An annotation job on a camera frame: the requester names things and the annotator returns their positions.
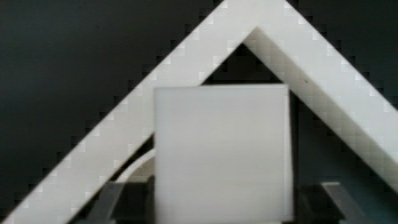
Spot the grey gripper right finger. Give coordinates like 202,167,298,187
292,182,376,224

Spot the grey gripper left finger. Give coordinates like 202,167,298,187
76,177,154,224

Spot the white stool leg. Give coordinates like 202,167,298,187
154,84,292,224

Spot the white U-shaped fence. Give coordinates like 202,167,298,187
1,0,398,224

